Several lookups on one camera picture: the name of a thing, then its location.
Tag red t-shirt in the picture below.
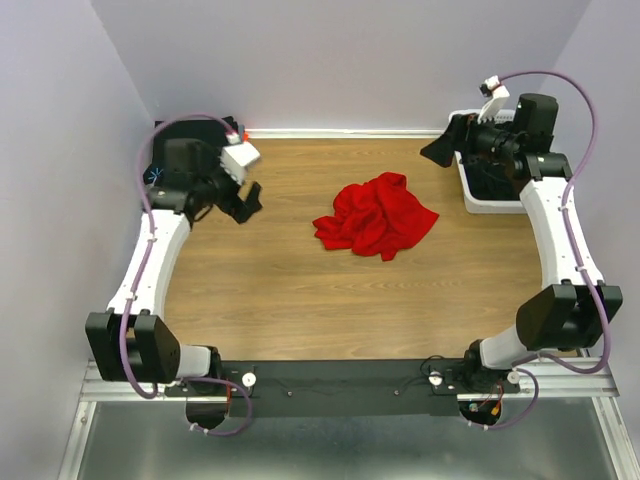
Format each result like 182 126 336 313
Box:
312 172 439 261

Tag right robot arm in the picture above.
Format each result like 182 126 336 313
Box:
420 93 623 380

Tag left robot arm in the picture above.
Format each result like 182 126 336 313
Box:
85 135 262 384

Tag folded black t-shirt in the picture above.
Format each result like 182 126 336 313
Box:
142 116 243 186

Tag black clothes in basket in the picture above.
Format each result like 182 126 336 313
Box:
462 156 518 201

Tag white plastic laundry basket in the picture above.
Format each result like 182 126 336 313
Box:
448 109 531 215

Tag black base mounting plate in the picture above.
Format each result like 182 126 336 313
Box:
165 356 520 424

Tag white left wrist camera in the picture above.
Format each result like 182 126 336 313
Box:
220 142 261 185

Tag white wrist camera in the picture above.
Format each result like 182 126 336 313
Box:
477 75 510 123
220 142 261 185

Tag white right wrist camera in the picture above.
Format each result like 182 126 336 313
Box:
477 75 510 123

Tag aluminium frame rail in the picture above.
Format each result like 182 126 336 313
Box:
79 355 621 401

